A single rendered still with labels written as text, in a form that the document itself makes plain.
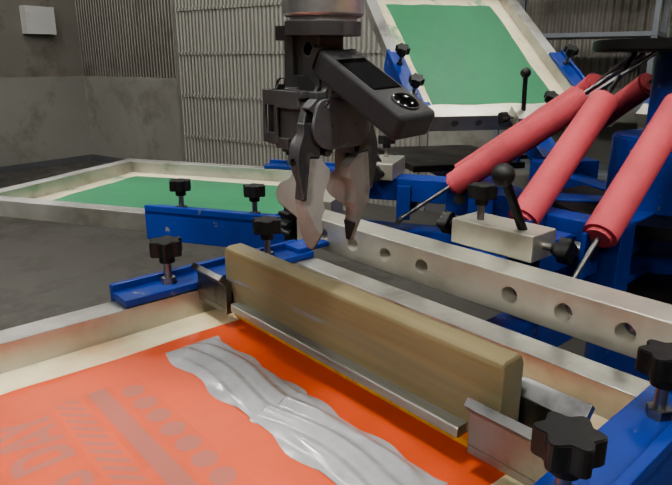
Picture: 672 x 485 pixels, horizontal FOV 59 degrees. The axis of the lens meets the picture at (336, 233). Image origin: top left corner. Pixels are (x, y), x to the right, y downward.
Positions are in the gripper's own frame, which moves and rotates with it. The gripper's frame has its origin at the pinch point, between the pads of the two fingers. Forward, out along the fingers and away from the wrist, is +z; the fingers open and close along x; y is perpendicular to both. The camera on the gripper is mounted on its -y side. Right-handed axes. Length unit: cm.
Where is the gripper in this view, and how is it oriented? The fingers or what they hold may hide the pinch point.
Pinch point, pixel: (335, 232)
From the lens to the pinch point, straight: 59.4
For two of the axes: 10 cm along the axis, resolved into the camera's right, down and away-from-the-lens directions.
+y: -6.6, -2.2, 7.1
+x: -7.5, 1.9, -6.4
